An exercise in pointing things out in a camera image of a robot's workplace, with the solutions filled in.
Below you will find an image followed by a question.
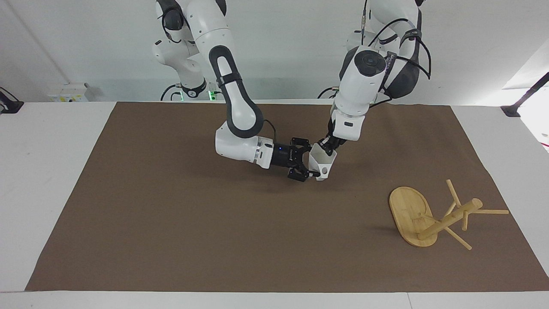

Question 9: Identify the black stand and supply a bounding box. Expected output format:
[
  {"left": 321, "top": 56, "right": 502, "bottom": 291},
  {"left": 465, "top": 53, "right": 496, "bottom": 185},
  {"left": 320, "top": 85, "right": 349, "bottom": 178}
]
[
  {"left": 0, "top": 87, "right": 24, "bottom": 115},
  {"left": 501, "top": 72, "right": 549, "bottom": 118}
]

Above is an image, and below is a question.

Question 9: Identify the white cup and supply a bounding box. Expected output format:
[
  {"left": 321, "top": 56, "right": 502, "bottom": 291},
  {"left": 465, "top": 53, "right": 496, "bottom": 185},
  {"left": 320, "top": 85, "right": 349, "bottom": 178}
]
[{"left": 309, "top": 142, "right": 338, "bottom": 182}]

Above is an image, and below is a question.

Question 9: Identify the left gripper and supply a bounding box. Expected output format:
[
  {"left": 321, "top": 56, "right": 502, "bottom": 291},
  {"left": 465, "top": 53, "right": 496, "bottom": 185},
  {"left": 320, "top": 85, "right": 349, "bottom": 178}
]
[{"left": 317, "top": 118, "right": 347, "bottom": 157}]

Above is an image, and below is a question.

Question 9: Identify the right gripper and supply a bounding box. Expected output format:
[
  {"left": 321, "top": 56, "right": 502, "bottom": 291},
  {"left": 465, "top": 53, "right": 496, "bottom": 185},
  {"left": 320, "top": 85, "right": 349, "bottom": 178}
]
[{"left": 270, "top": 137, "right": 321, "bottom": 182}]

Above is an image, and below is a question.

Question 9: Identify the wooden cup rack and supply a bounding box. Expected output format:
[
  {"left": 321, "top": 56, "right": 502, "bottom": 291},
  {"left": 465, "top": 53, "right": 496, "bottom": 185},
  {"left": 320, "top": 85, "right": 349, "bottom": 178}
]
[{"left": 389, "top": 179, "right": 510, "bottom": 251}]

